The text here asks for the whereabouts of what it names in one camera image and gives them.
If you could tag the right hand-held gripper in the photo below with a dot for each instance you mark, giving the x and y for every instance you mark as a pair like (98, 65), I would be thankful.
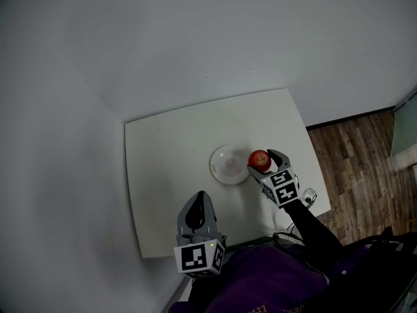
(281, 189)

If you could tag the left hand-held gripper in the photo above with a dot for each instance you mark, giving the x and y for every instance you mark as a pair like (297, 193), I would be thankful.
(197, 258)

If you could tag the frosted glass partition panel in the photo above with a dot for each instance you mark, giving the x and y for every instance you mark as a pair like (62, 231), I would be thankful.
(405, 129)

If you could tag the white plate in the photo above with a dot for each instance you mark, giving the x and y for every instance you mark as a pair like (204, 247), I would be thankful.
(228, 166)

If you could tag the red apple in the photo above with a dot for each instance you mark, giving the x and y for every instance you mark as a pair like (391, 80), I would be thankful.
(259, 160)

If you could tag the person's right forearm black sleeve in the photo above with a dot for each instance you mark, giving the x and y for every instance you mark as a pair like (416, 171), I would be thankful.
(311, 236)

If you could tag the person's purple shirt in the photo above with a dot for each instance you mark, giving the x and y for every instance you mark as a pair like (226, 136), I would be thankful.
(260, 282)

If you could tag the black shoulder bag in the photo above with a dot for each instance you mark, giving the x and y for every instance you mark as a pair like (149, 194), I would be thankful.
(374, 272)

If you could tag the black baseboard strip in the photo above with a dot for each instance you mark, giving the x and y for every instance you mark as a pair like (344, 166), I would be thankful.
(352, 118)

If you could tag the white rectangular table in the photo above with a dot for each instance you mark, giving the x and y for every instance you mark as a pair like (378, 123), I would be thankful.
(169, 174)

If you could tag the person's left forearm black sleeve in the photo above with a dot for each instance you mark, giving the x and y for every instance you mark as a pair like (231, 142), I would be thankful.
(202, 292)

